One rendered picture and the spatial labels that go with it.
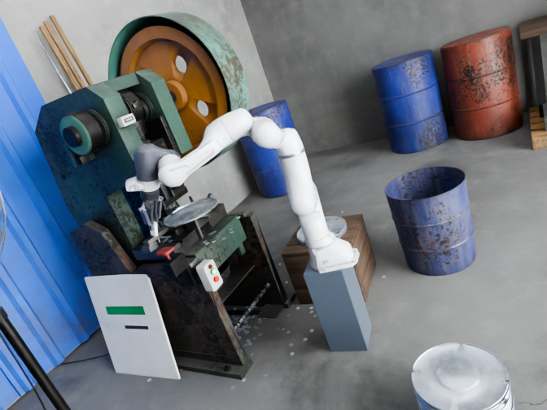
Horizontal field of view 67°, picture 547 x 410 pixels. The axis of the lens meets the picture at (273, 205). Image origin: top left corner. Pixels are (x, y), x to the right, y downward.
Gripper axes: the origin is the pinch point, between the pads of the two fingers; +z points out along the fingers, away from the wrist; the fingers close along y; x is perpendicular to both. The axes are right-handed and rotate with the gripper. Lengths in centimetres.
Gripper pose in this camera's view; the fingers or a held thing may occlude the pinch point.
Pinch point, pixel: (153, 228)
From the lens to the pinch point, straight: 184.2
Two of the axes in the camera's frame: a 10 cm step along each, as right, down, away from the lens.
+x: -8.8, -3.0, 3.6
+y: 4.6, -4.5, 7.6
